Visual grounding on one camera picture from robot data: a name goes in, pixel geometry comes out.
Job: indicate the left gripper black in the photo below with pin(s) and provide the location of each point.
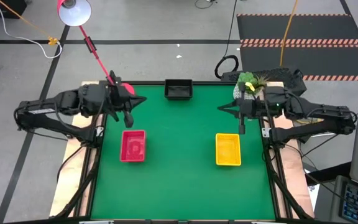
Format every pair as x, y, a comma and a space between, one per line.
110, 102

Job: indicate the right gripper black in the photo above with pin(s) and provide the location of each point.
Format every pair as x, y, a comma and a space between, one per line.
255, 109

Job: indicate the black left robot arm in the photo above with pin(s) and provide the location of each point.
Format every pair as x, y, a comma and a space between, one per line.
61, 99

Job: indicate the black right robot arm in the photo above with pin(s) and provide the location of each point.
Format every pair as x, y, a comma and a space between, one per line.
322, 110

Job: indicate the wooden side board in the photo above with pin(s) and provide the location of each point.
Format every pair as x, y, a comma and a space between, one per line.
65, 186
300, 186

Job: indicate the red desk lamp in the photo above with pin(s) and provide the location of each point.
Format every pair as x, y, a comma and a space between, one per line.
73, 15

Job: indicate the black orange-striped floor mat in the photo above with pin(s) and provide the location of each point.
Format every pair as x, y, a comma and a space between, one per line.
306, 28

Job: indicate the black box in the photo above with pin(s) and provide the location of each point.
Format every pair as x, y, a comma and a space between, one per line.
2, 7

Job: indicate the metal corner bracket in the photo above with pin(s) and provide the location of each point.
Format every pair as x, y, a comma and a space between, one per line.
99, 131
266, 132

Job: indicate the black table frame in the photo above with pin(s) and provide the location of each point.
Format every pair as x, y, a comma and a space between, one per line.
207, 82

